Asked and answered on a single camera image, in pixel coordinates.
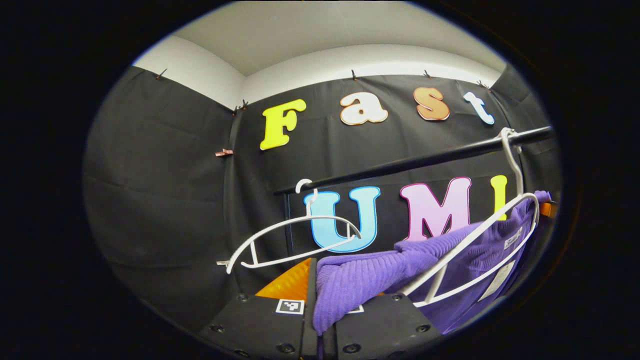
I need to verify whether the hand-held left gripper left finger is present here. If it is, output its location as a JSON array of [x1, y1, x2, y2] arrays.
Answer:
[[199, 257, 318, 360]]

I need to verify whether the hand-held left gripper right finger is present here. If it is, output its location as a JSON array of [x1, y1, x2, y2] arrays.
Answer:
[[322, 291, 443, 360]]

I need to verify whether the purple knit jacket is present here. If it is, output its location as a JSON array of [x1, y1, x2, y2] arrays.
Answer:
[[312, 190, 553, 336]]

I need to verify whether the white hanger with jacket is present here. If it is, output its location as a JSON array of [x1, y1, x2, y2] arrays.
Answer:
[[400, 127, 541, 308]]

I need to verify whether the empty white clothes hanger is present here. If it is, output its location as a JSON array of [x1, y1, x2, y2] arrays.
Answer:
[[216, 178, 363, 275]]

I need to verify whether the black clothes rack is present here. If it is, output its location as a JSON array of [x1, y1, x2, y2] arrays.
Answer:
[[274, 126, 555, 261]]

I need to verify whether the black backdrop cloth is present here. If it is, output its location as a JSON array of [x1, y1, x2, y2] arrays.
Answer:
[[82, 65, 563, 331]]

